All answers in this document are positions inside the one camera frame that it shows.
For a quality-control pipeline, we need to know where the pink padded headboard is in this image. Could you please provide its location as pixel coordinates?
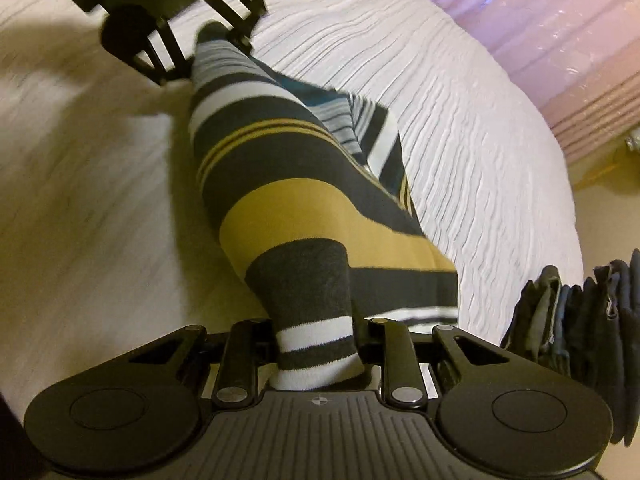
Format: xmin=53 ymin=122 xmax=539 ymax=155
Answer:
xmin=380 ymin=0 xmax=640 ymax=166

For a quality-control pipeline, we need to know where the striped shirt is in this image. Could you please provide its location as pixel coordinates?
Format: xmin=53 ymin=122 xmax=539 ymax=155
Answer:
xmin=187 ymin=22 xmax=460 ymax=392

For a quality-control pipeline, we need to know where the bed with grey ribbed bedspread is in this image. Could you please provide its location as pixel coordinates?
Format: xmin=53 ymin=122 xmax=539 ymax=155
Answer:
xmin=0 ymin=0 xmax=587 ymax=411

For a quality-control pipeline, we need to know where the stack of folded dark clothes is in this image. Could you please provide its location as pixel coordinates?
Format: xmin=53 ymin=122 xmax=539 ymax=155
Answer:
xmin=500 ymin=249 xmax=640 ymax=447

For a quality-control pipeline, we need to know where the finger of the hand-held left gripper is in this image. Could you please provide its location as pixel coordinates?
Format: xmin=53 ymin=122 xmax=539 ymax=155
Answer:
xmin=132 ymin=17 xmax=199 ymax=86
xmin=197 ymin=0 xmax=269 ymax=54

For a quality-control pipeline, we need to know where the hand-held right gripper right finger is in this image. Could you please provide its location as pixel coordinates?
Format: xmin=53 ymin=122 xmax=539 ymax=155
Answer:
xmin=357 ymin=319 xmax=512 ymax=407

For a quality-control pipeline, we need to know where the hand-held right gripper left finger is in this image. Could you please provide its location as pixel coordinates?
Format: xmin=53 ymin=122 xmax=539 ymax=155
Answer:
xmin=126 ymin=318 xmax=277 ymax=409

